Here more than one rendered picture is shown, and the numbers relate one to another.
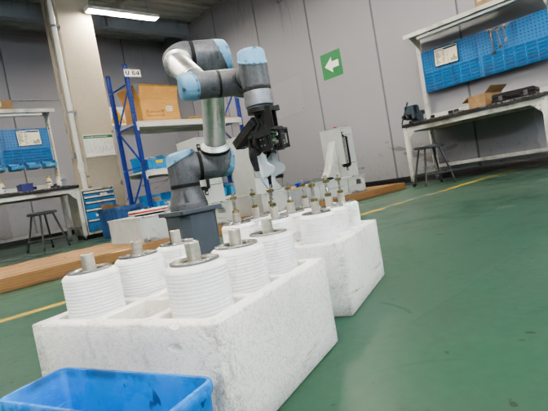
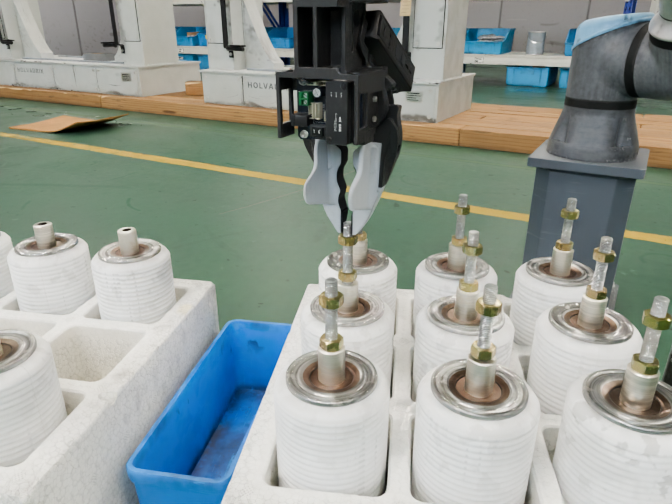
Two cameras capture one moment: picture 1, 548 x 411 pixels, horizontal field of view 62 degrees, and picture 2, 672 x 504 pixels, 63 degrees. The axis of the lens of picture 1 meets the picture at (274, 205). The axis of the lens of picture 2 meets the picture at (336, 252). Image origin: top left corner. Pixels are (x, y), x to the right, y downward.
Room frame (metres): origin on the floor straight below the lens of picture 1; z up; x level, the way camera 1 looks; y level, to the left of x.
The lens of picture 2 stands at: (1.06, -0.46, 0.52)
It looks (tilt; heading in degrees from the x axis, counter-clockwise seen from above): 23 degrees down; 72
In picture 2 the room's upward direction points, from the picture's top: straight up
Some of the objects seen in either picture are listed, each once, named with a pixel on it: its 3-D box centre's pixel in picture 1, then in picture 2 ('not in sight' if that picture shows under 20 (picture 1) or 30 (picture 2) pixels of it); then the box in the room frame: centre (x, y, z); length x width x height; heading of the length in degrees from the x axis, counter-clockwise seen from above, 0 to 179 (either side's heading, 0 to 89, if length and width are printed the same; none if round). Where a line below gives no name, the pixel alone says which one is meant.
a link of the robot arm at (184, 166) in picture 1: (183, 167); (612, 56); (1.81, 0.33, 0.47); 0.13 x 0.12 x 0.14; 109
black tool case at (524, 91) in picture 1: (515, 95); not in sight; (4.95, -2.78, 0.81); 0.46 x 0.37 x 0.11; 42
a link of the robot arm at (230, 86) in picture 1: (237, 81); not in sight; (1.30, 0.04, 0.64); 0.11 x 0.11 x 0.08; 19
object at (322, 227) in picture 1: (321, 247); (331, 462); (1.17, -0.10, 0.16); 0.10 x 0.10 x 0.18
